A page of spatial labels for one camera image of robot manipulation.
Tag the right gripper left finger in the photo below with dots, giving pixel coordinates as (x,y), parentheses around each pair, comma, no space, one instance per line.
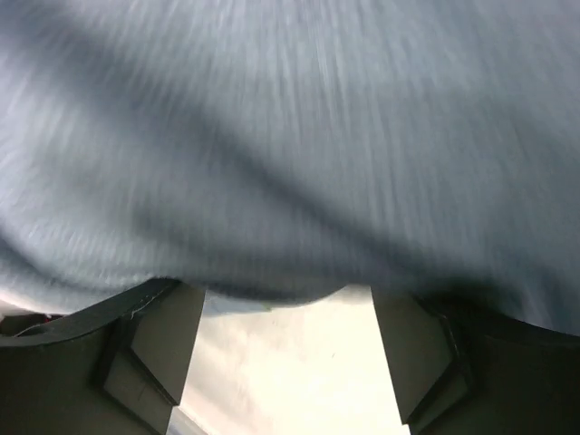
(116,367)

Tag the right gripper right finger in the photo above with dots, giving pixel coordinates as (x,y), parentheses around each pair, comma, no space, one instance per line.
(457,368)

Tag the blue pillowcase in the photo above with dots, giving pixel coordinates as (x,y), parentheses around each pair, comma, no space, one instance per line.
(282,150)

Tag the aluminium front rail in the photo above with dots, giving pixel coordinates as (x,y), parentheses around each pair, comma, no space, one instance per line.
(181,424)

